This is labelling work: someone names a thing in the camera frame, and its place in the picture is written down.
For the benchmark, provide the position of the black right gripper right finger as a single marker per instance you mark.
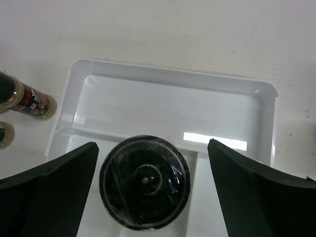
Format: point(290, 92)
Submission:
point(259, 201)

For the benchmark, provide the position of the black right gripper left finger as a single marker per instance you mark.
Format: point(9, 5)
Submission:
point(48, 200)

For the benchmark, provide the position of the front black-cap spice bottle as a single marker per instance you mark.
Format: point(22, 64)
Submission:
point(7, 134)

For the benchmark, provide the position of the black-label spice bottle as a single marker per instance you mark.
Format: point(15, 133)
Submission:
point(19, 97)

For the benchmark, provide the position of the white divided organizer tray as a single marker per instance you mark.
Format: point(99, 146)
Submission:
point(106, 103)

